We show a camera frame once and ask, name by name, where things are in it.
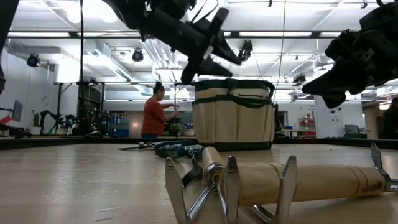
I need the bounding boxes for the background laptop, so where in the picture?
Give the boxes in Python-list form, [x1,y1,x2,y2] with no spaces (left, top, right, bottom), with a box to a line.
[344,124,362,138]

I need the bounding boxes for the beige green gardening bag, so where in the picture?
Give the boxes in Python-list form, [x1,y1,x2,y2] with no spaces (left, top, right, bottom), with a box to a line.
[192,78,276,152]

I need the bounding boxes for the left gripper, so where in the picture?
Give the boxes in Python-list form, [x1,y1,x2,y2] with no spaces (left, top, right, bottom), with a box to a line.
[141,7,243,85]

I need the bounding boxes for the blue storage bins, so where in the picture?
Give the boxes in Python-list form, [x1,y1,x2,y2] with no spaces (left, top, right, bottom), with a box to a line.
[108,113,130,138]

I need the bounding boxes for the long ceiling light strip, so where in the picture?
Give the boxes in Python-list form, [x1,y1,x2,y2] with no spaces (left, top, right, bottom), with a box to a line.
[7,31,71,38]
[238,30,313,38]

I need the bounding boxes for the teal-handled pruning shears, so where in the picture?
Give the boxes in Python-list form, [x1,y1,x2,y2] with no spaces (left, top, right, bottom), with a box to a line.
[118,139,206,159]

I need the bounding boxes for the black vertical pole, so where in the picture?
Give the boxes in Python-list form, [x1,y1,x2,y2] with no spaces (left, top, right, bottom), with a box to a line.
[78,0,85,138]

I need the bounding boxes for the black tool handle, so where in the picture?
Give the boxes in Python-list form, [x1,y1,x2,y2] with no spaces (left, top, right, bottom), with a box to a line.
[182,154,203,188]

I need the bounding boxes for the wooden-handled three-prong cultivator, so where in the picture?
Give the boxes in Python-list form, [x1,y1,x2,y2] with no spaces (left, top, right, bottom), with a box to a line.
[164,146,298,224]

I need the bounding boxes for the thin hanging cable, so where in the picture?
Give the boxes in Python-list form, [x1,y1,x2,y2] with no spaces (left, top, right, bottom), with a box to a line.
[272,0,287,103]

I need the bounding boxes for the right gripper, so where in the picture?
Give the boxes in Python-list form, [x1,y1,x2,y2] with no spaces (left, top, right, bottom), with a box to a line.
[301,27,398,110]

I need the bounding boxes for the wooden-handled hand fork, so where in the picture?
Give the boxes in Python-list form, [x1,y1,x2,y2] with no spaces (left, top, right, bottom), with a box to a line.
[217,142,398,207]

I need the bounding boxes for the black ceiling spotlight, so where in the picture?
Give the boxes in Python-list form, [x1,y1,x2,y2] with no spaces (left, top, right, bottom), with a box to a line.
[292,73,307,85]
[26,53,41,68]
[131,48,144,62]
[238,39,254,62]

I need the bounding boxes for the computer monitor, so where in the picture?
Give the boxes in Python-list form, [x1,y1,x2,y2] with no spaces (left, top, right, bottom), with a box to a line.
[11,99,24,123]

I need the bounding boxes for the person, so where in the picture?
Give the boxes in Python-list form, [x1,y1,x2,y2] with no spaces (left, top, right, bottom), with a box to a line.
[141,81,180,139]

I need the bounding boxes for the small green plant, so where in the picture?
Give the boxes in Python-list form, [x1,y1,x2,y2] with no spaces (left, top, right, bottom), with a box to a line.
[169,123,183,138]

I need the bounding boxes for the red shelf rack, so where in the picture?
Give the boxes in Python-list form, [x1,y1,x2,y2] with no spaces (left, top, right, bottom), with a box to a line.
[298,117,317,138]

